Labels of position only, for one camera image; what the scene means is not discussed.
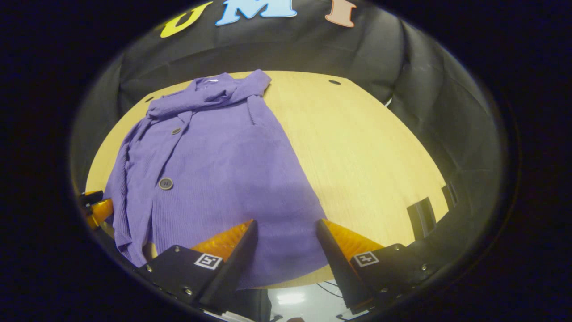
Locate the black backdrop cloth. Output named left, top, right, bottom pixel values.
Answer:
left=71, top=0, right=503, bottom=215

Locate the thin black cable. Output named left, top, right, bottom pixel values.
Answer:
left=316, top=280, right=345, bottom=299

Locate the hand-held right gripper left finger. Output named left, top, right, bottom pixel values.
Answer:
left=134, top=219, right=259, bottom=314

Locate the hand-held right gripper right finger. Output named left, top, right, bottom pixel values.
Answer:
left=316, top=219, right=437, bottom=315

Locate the purple knitted cardigan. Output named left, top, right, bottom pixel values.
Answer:
left=104, top=69, right=329, bottom=289

